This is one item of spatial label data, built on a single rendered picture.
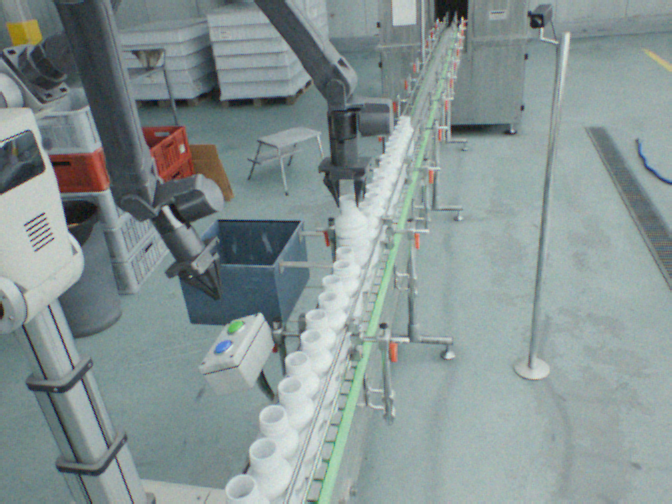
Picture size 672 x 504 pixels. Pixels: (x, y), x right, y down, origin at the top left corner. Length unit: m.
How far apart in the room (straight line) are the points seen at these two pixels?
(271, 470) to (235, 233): 1.29
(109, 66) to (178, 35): 7.32
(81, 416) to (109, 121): 0.80
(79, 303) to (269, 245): 1.53
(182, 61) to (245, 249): 6.33
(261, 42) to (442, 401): 5.87
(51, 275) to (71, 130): 2.09
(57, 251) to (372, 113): 0.69
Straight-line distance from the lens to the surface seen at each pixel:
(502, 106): 5.71
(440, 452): 2.31
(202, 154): 4.52
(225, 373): 1.02
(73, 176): 3.42
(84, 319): 3.29
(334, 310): 1.02
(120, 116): 0.85
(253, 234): 1.94
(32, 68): 1.34
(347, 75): 1.09
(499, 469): 2.28
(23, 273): 1.22
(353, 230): 1.18
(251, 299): 1.69
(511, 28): 5.57
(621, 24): 11.34
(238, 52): 7.71
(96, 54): 0.80
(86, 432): 1.49
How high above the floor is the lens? 1.72
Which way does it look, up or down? 28 degrees down
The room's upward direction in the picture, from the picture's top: 6 degrees counter-clockwise
